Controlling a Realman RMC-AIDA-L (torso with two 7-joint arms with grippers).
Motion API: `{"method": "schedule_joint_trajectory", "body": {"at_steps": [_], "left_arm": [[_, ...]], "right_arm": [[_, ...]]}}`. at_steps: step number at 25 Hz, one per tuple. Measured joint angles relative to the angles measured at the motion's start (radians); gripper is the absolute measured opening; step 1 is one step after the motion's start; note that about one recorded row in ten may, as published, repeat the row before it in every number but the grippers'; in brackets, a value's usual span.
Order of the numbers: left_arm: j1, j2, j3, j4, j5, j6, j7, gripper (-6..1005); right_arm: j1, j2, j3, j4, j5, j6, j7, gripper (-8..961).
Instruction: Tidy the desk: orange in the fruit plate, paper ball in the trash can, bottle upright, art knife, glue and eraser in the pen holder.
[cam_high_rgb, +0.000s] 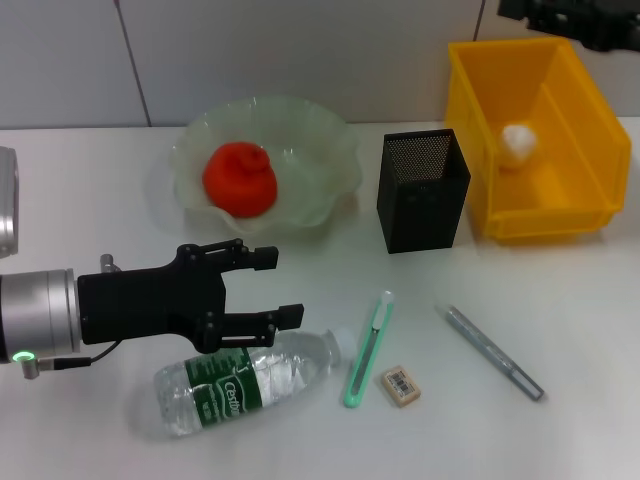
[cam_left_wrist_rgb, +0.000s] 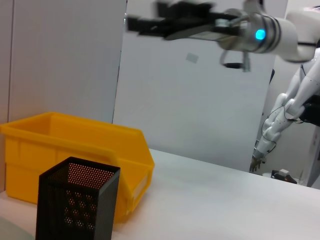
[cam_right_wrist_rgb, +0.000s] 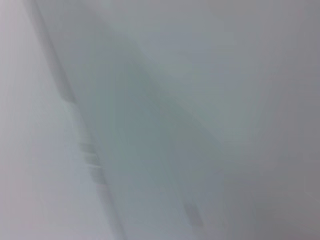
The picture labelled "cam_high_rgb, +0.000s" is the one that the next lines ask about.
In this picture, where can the green utility knife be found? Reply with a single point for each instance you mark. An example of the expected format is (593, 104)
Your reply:
(367, 350)

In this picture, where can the yellow plastic storage bin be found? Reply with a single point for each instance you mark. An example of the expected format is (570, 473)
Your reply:
(575, 150)

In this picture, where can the orange fruit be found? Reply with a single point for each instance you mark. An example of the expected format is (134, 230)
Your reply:
(240, 185)

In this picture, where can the clear wavy glass fruit bowl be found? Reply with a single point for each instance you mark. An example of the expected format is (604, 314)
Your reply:
(310, 150)

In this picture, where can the clear green-label water bottle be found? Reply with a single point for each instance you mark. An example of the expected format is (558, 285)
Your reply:
(225, 390)

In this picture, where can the white paper ball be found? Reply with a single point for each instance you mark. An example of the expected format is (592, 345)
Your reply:
(519, 145)

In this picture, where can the grey glitter pen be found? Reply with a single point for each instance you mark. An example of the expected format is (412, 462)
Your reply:
(480, 345)

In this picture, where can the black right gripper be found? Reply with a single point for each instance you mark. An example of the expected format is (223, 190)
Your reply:
(615, 22)

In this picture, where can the black mesh pen holder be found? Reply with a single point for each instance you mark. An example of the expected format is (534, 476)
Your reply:
(420, 215)

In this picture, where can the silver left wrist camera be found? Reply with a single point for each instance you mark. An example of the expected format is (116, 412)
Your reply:
(7, 200)

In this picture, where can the beige barcode eraser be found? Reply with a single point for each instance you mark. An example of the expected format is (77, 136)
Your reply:
(400, 384)

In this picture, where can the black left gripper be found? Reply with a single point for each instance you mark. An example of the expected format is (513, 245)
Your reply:
(150, 300)

